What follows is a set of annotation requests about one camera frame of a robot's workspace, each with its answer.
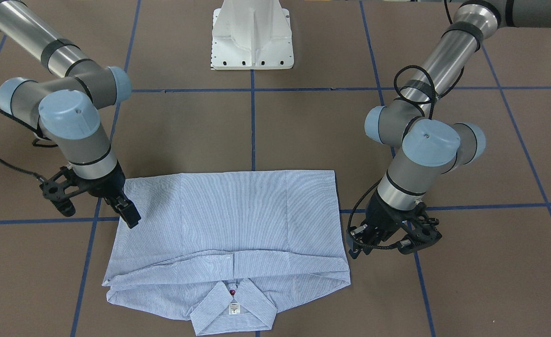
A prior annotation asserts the light blue striped shirt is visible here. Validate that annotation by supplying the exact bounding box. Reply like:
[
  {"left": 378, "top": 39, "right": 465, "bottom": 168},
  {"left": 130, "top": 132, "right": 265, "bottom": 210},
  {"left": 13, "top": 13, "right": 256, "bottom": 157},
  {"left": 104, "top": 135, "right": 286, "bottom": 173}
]
[{"left": 103, "top": 170, "right": 351, "bottom": 336}]

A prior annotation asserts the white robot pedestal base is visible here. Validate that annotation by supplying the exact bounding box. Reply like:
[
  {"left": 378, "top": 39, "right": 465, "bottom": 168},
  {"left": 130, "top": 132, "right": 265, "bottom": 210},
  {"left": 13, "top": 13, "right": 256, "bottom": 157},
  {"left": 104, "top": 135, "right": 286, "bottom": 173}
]
[{"left": 211, "top": 0, "right": 294, "bottom": 71}]

